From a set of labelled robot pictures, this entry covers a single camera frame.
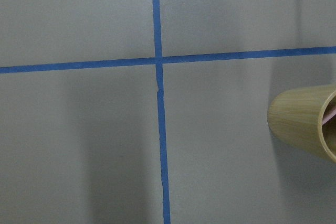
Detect tan wooden cup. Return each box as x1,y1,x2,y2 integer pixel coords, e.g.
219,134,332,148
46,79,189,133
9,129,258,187
267,84,335,162

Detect pink chopstick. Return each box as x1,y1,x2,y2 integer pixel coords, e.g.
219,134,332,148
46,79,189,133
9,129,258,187
322,104,336,125

